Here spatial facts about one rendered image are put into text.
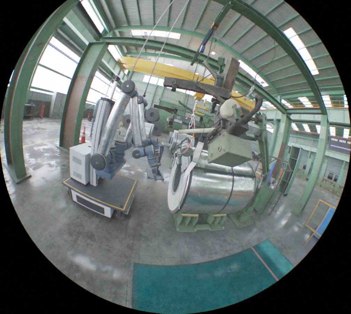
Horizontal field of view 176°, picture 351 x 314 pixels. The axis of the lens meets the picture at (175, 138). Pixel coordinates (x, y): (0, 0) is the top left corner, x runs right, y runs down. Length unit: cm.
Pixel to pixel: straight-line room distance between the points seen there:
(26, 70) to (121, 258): 310
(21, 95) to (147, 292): 319
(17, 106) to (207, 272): 374
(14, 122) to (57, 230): 185
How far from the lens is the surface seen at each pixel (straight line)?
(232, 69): 99
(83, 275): 167
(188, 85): 79
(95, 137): 176
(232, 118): 63
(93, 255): 172
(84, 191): 198
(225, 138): 58
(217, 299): 184
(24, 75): 268
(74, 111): 415
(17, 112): 270
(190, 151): 134
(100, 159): 130
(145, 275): 164
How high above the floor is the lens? 159
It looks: 5 degrees down
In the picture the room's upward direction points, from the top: 16 degrees clockwise
